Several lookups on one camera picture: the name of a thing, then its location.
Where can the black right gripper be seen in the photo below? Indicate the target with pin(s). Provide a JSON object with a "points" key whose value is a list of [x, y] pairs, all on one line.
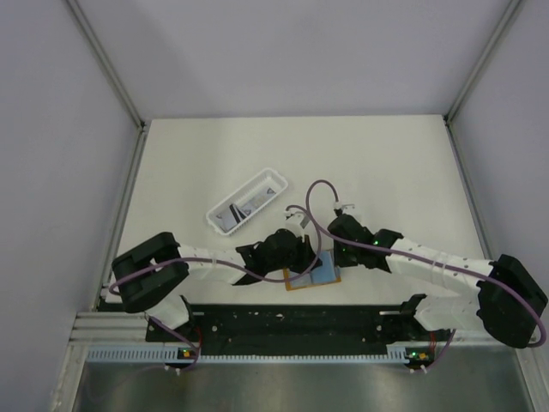
{"points": [[340, 259]]}

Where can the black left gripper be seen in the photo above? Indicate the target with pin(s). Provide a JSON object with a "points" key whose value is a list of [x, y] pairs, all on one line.
{"points": [[306, 252]]}

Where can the yellow leather card holder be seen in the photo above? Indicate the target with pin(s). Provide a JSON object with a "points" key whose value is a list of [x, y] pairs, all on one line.
{"points": [[308, 281]]}

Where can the silver diamond card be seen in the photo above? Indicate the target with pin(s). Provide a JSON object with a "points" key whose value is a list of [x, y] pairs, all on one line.
{"points": [[327, 272]]}

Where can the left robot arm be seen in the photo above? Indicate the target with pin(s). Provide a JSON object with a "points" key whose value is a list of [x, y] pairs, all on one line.
{"points": [[147, 278]]}

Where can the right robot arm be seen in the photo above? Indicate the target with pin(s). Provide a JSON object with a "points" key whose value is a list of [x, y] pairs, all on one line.
{"points": [[499, 297]]}

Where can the silver VIP card in basket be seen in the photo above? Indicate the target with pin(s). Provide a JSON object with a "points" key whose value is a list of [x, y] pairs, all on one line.
{"points": [[258, 200]]}

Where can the silver stripe card in basket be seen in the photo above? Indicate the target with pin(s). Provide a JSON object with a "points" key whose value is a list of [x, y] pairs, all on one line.
{"points": [[231, 216]]}

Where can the white plastic basket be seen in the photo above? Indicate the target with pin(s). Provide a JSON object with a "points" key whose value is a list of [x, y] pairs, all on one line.
{"points": [[242, 205]]}

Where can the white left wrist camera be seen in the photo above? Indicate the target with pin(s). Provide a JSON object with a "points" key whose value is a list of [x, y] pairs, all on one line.
{"points": [[296, 221]]}

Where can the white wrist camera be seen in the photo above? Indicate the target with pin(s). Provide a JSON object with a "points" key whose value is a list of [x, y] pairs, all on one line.
{"points": [[296, 221], [341, 208]]}

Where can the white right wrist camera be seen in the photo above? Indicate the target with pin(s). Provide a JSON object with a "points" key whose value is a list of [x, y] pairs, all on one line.
{"points": [[341, 208]]}

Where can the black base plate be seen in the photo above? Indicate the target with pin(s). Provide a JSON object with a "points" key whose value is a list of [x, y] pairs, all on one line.
{"points": [[302, 329]]}

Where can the left aluminium frame post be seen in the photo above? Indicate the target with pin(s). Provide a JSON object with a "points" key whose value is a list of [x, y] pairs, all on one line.
{"points": [[131, 166]]}

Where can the aluminium frame post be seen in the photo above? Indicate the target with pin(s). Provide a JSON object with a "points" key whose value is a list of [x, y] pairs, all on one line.
{"points": [[481, 64], [131, 166]]}

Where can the white slotted cable duct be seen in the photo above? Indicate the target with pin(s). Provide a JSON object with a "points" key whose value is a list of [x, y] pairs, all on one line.
{"points": [[174, 354]]}

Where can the right aluminium frame post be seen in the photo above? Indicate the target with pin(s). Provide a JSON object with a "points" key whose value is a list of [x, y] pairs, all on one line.
{"points": [[481, 64]]}

